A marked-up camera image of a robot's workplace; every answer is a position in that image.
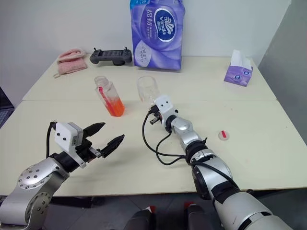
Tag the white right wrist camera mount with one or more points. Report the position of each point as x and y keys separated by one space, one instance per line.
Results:
x=164 y=104

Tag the large purple tissue pack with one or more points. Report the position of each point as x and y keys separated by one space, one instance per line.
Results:
x=158 y=40

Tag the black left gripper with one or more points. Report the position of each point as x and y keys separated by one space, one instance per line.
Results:
x=86 y=151

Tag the dark grey handheld controller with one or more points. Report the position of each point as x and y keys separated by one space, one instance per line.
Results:
x=110 y=56

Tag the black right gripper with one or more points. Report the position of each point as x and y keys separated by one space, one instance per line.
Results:
x=155 y=115

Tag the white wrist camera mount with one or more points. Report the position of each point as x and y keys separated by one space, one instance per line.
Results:
x=66 y=139
x=164 y=104

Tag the clear wine glass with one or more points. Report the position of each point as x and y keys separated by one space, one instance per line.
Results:
x=147 y=88

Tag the dark rounded shape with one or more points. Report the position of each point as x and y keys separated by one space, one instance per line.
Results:
x=199 y=216
x=139 y=219

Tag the red and white bottle cap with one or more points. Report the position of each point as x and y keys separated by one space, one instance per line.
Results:
x=223 y=135

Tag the dark laptop computer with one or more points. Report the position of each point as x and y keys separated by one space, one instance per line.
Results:
x=4 y=110

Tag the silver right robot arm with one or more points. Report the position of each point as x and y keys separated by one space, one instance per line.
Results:
x=211 y=167

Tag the plastic bottle with orange liquid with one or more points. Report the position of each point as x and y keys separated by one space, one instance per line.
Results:
x=112 y=103

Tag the pink folded towel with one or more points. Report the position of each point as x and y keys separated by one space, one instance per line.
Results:
x=72 y=61

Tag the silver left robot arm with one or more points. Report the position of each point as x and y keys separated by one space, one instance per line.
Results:
x=31 y=182

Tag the small purple tissue box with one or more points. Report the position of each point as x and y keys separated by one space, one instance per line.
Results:
x=238 y=74

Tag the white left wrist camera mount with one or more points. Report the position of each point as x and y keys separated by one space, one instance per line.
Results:
x=66 y=139

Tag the grey partition panel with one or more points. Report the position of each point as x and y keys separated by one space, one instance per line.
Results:
x=287 y=60

